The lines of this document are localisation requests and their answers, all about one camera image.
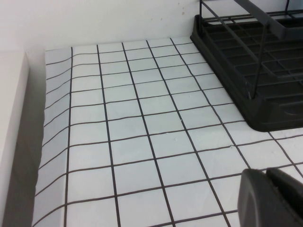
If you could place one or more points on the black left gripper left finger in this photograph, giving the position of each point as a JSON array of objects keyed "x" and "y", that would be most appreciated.
[{"x": 255, "y": 201}]

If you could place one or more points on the black plastic drip tray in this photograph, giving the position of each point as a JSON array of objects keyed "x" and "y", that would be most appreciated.
[{"x": 272, "y": 113}]

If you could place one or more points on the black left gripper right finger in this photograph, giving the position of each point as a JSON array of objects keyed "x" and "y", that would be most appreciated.
[{"x": 291, "y": 196}]

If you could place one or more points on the white black-grid tablecloth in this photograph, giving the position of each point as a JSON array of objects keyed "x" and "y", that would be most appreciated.
[{"x": 142, "y": 130}]

